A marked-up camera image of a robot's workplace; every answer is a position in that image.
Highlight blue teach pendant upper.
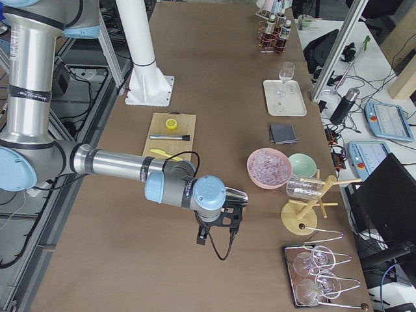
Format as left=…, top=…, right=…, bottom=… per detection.
left=365, top=101, right=414, bottom=142

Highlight black power adapter box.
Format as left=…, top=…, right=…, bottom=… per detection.
left=52, top=66, right=70, bottom=96

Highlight wooden cup drying rack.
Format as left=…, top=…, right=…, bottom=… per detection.
left=280, top=170, right=362, bottom=236

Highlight steel ice scoop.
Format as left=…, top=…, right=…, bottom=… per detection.
left=226, top=187, right=248, bottom=205

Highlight black mirrored tray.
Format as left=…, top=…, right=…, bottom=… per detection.
left=282, top=244, right=319, bottom=309

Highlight green ceramic bowl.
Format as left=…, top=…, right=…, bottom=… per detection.
left=289, top=153, right=317, bottom=177

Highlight upside down cocktail glass lower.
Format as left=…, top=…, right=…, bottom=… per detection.
left=294, top=270, right=361, bottom=309

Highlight upside down cocktail glass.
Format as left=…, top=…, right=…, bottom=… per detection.
left=294, top=270, right=361, bottom=309
left=293, top=245, right=352, bottom=276

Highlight blue teach pendant lower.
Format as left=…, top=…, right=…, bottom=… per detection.
left=347, top=140, right=391, bottom=181

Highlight aluminium frame post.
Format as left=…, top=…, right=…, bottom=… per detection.
left=311, top=0, right=368, bottom=103

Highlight clear glass jar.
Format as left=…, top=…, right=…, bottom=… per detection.
left=286, top=175, right=324, bottom=200

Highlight blue teach pendant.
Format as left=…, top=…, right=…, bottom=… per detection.
left=365, top=101, right=414, bottom=142
left=347, top=140, right=391, bottom=181

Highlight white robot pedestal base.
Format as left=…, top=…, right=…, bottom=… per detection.
left=116, top=0, right=174, bottom=107

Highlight steel muddler black tip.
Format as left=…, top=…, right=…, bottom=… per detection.
left=148, top=135, right=190, bottom=142

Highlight black thermos bottle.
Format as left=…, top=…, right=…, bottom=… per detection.
left=330, top=88, right=360, bottom=125

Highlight tea bottle dark liquid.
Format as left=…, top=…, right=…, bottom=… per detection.
left=262, top=14, right=276, bottom=49

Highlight upside down cocktail glass upper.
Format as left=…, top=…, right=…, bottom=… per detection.
left=293, top=245, right=352, bottom=276

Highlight white serving tray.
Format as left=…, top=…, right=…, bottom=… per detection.
left=263, top=79, right=307, bottom=117

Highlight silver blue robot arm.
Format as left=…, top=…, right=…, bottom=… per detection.
left=1, top=1, right=248, bottom=244

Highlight black monitor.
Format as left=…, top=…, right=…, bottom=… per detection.
left=352, top=153, right=415, bottom=252

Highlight copper wire bottle basket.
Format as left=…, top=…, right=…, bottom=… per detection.
left=258, top=19, right=286, bottom=53

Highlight grey folded cloth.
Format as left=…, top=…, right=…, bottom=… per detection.
left=269, top=123, right=298, bottom=145

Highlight stemmed wine glass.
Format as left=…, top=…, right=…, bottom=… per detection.
left=276, top=62, right=295, bottom=97

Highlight half lemon slice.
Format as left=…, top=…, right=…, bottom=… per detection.
left=165, top=118, right=178, bottom=130

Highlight pink bowl of ice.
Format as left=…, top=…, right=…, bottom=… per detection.
left=246, top=148, right=293, bottom=190

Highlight yellow plastic knife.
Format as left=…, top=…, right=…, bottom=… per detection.
left=150, top=149, right=183, bottom=161

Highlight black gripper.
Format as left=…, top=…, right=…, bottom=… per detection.
left=194, top=200, right=248, bottom=245

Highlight tea bottle in basket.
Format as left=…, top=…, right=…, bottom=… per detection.
left=275, top=19, right=292, bottom=53

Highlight wire stirrer with wooden ball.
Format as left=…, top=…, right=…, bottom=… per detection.
left=298, top=223, right=344, bottom=244

